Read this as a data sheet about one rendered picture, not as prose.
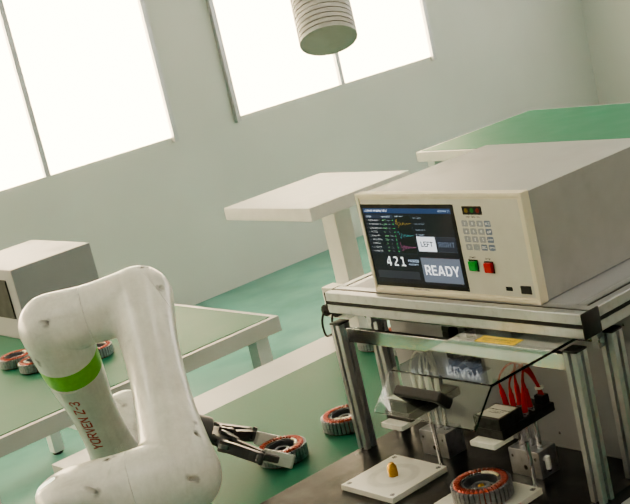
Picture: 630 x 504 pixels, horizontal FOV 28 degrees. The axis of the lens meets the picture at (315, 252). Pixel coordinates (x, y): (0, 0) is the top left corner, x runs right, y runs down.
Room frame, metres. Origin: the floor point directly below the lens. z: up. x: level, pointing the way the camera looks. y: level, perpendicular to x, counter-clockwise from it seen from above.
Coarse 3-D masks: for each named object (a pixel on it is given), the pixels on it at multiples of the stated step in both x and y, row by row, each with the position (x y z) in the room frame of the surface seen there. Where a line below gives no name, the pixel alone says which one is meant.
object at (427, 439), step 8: (424, 432) 2.39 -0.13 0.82; (440, 432) 2.36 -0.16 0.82; (448, 432) 2.35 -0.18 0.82; (456, 432) 2.37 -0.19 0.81; (424, 440) 2.40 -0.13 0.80; (432, 440) 2.38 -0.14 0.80; (440, 440) 2.36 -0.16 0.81; (448, 440) 2.35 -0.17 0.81; (456, 440) 2.36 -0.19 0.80; (464, 440) 2.38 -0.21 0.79; (424, 448) 2.40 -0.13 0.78; (432, 448) 2.38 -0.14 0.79; (440, 448) 2.36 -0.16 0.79; (448, 448) 2.35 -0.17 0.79; (456, 448) 2.36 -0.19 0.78; (464, 448) 2.37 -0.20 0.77; (448, 456) 2.35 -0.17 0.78
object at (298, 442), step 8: (272, 440) 2.64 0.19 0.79; (280, 440) 2.63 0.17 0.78; (288, 440) 2.63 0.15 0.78; (296, 440) 2.60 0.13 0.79; (304, 440) 2.60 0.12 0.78; (264, 448) 2.60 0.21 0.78; (272, 448) 2.62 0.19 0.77; (280, 448) 2.61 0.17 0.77; (288, 448) 2.57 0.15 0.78; (296, 448) 2.56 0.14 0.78; (304, 448) 2.58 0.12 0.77; (296, 456) 2.56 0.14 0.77; (304, 456) 2.57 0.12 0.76; (264, 464) 2.56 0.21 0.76; (272, 464) 2.55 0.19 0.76
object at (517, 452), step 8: (512, 448) 2.20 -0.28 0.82; (520, 448) 2.19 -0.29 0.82; (536, 448) 2.18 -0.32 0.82; (544, 448) 2.17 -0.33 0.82; (552, 448) 2.18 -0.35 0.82; (512, 456) 2.21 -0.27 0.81; (520, 456) 2.19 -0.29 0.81; (536, 456) 2.16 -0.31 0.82; (552, 456) 2.18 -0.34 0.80; (512, 464) 2.21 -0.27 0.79; (520, 464) 2.19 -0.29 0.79; (528, 464) 2.18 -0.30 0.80; (536, 464) 2.16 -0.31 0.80; (544, 464) 2.16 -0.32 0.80; (552, 464) 2.17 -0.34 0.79; (520, 472) 2.20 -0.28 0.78; (528, 472) 2.18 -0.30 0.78; (536, 472) 2.16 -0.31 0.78; (544, 472) 2.16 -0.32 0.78; (552, 472) 2.17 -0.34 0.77
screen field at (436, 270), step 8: (424, 264) 2.32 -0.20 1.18; (432, 264) 2.31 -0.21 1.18; (440, 264) 2.29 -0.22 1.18; (448, 264) 2.27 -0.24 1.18; (456, 264) 2.25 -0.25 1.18; (424, 272) 2.33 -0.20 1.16; (432, 272) 2.31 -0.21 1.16; (440, 272) 2.29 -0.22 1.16; (448, 272) 2.27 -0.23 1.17; (456, 272) 2.26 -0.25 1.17; (432, 280) 2.31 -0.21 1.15; (440, 280) 2.30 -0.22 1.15; (448, 280) 2.28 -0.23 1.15; (456, 280) 2.26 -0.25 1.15
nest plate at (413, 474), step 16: (384, 464) 2.37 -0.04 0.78; (400, 464) 2.35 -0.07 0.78; (416, 464) 2.33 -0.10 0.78; (432, 464) 2.31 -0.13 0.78; (352, 480) 2.33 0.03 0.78; (368, 480) 2.31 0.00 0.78; (384, 480) 2.29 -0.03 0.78; (400, 480) 2.27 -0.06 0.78; (416, 480) 2.25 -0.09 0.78; (432, 480) 2.26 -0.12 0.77; (368, 496) 2.26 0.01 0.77; (384, 496) 2.22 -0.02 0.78; (400, 496) 2.21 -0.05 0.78
